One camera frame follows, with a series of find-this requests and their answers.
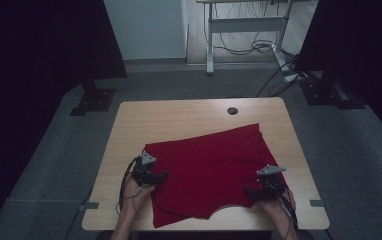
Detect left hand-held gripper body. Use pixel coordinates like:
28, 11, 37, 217
132, 150, 157, 188

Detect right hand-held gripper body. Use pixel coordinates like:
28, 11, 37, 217
256, 164, 287, 201

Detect red printed shirt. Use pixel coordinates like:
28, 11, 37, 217
143, 123, 288, 229

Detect person's left hand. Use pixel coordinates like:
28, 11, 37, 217
120, 174, 156, 216

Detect black stand base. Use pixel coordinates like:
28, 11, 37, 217
299, 71, 367, 110
69, 79, 117, 117

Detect black curtain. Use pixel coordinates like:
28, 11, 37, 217
293, 0, 382, 149
0, 0, 128, 240

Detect left hand-held gripper cable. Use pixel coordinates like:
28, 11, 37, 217
115, 156, 143, 221

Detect hand-held gripper cable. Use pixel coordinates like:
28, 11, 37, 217
265, 181, 300, 234
115, 156, 143, 221

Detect right hand-held gripper cable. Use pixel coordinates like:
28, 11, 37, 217
265, 181, 300, 234

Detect black floor cable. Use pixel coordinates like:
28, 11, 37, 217
255, 58, 300, 98

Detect hanging black cables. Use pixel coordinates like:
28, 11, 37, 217
212, 0, 280, 56

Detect white desk frame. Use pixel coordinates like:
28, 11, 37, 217
196, 0, 295, 75

